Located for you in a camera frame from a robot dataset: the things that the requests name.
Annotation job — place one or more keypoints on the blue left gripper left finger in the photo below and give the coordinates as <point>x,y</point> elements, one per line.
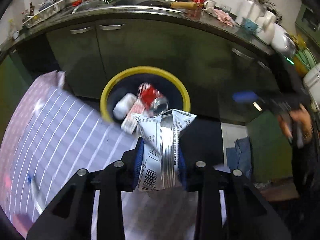
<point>139,152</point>

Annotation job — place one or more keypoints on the yellow rimmed trash bin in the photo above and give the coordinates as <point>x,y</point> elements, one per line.
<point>156,88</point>

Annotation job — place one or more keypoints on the black sleeved right forearm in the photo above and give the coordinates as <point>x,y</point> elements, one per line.
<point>305,170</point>

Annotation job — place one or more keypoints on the white electric kettle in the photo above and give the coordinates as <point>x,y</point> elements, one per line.
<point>265,29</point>

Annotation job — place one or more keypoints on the red white paper carton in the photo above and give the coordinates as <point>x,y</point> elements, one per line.
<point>130,123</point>

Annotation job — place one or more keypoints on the person right hand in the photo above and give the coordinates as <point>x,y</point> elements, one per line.
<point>296,125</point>

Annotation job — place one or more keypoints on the steel kitchen sink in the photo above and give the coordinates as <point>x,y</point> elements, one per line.
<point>94,4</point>

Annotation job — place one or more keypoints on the dish drying rack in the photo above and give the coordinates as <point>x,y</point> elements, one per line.
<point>44,14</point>

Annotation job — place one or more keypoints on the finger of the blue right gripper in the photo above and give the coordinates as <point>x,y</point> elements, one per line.
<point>245,97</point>

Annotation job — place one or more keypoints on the wooden rolling pin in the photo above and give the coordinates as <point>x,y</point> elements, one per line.
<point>175,5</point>

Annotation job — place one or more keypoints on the red soda can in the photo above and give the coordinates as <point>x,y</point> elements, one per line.
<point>153,100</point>

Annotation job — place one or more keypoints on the blue checked tablecloth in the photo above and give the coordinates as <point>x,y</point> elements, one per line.
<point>51,135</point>

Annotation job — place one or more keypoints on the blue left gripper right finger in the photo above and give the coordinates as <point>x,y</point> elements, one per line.
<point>182,168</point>

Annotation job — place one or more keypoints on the green kitchen cabinets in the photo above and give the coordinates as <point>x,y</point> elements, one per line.
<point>211,59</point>

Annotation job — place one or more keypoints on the teal mug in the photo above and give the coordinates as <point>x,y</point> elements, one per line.
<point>250,26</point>

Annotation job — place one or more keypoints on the toothpaste tube blue cap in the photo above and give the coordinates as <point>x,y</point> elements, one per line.
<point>36,195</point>

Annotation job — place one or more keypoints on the white plastic pill bottle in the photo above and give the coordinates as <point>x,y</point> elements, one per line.
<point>123,106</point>

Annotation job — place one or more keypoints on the silver white snack wrapper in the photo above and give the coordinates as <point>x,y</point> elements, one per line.
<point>161,136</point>

